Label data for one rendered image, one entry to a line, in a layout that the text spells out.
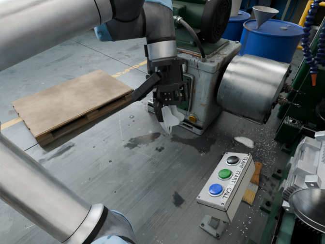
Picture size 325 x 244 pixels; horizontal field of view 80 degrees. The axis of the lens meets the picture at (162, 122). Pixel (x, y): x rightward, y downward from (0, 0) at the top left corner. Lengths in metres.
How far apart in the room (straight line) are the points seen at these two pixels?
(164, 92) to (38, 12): 0.32
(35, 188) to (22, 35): 0.26
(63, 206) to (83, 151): 0.51
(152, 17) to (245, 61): 0.43
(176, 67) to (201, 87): 0.32
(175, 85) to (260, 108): 0.38
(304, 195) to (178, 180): 0.39
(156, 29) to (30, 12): 0.27
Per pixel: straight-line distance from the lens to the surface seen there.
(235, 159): 0.52
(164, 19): 0.51
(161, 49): 0.50
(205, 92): 0.81
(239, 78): 0.77
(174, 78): 0.51
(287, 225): 0.67
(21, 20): 0.33
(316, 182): 0.55
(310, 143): 0.66
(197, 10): 0.82
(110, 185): 0.80
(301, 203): 0.68
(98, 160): 0.88
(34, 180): 0.45
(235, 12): 2.79
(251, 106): 0.77
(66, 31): 0.35
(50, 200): 0.45
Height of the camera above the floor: 1.47
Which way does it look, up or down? 42 degrees down
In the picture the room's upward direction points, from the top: straight up
